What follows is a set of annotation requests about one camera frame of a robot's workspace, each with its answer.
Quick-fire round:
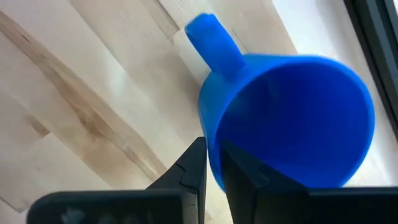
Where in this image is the black metal table frame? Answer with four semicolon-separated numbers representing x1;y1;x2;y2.
343;0;398;138

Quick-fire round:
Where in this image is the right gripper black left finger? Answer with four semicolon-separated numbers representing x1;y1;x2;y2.
26;136;208;224

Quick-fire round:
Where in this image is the blue plastic mug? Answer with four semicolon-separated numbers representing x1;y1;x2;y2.
183;12;376;192

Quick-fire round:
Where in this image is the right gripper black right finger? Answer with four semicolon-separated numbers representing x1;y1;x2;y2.
220;139;398;224

